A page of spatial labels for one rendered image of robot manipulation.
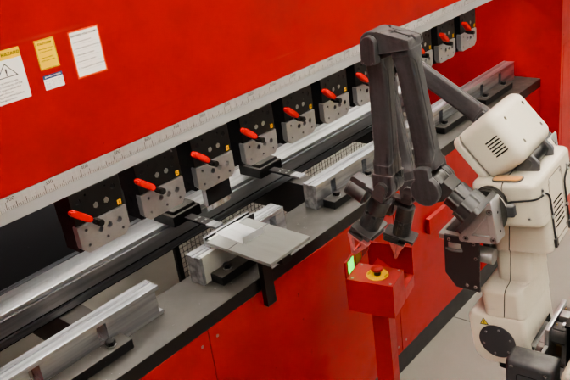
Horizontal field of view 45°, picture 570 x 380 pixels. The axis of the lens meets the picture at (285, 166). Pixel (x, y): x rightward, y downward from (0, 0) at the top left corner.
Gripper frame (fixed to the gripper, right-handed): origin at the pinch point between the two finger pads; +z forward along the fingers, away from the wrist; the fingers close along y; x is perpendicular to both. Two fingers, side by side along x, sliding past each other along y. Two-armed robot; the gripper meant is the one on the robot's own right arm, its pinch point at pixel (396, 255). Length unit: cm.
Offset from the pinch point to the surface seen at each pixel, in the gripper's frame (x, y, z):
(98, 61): 62, 68, -69
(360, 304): 14.9, 5.3, 12.5
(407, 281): -0.1, -5.4, 8.4
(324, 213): -9.5, 30.2, -0.5
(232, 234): 32, 44, -10
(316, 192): -11.7, 34.8, -6.2
